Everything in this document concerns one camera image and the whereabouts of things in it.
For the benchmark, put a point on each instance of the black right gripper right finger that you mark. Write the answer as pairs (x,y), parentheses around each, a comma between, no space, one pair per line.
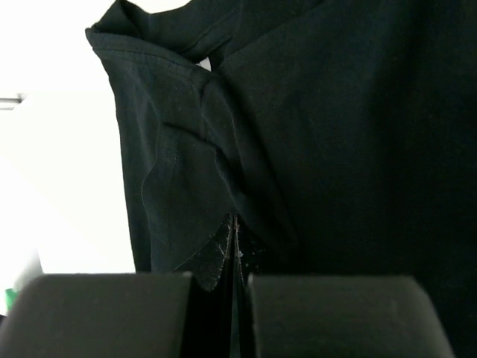
(251,256)

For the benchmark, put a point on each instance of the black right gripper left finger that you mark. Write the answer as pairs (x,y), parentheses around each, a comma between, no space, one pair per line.
(210,265)

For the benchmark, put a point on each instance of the black t shirt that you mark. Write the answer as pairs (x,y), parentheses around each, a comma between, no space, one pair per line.
(342,132)

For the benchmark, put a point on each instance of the green plastic tray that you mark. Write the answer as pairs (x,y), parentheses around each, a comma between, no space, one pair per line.
(10,297)

